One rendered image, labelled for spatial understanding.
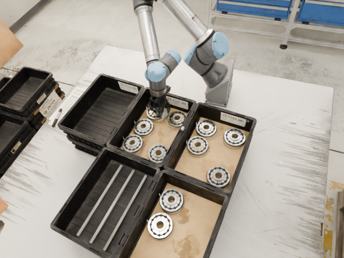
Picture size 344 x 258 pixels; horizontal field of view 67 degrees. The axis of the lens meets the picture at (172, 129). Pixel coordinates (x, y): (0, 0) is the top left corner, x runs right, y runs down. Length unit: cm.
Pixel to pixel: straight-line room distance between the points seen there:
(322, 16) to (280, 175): 192
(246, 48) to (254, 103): 154
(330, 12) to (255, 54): 74
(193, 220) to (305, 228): 50
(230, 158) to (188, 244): 43
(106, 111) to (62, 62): 195
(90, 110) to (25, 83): 105
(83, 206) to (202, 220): 53
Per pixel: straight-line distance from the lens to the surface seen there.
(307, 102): 172
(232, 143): 127
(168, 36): 332
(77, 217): 126
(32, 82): 248
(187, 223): 114
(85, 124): 150
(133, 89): 148
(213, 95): 154
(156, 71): 109
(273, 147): 148
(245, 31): 312
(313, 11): 297
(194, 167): 123
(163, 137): 132
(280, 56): 307
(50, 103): 234
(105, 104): 154
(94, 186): 129
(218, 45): 133
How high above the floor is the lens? 193
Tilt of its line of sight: 55 degrees down
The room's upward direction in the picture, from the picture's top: 10 degrees counter-clockwise
